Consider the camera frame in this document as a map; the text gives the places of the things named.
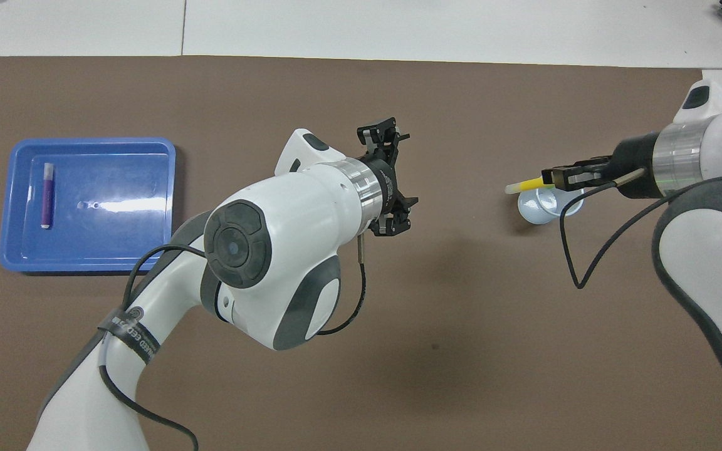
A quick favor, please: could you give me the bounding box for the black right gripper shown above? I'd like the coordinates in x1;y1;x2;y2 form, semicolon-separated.
541;133;661;198

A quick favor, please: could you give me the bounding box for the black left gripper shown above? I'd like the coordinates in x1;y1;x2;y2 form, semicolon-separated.
357;117;418;237

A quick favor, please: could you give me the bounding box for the yellow pen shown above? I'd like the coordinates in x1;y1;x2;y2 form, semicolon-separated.
505;177;556;195

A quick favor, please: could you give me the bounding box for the purple pen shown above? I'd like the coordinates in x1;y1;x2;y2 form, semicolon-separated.
41;163;55;229

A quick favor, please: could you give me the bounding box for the translucent plastic cup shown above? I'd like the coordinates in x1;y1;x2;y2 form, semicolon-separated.
517;187;585;226

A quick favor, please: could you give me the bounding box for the brown table mat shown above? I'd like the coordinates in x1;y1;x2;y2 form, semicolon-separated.
0;56;722;451

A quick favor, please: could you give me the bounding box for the blue plastic tray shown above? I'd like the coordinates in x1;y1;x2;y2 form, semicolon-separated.
0;137;177;274

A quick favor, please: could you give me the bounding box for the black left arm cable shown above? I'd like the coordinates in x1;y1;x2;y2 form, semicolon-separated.
98;238;368;451

